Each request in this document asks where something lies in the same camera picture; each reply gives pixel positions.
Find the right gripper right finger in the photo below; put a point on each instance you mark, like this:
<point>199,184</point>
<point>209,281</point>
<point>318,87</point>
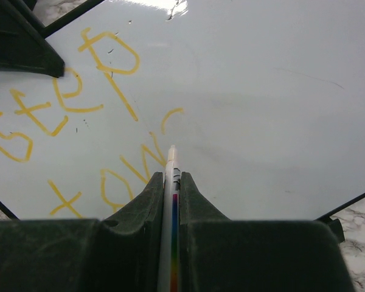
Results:
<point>219,254</point>

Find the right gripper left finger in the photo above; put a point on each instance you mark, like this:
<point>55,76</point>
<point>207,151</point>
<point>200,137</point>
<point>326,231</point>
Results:
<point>119,253</point>

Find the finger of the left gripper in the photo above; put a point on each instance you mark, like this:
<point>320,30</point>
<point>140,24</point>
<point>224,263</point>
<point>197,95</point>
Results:
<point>22,44</point>

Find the black framed whiteboard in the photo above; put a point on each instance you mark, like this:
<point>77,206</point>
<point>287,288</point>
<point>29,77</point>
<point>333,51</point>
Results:
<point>264,100</point>

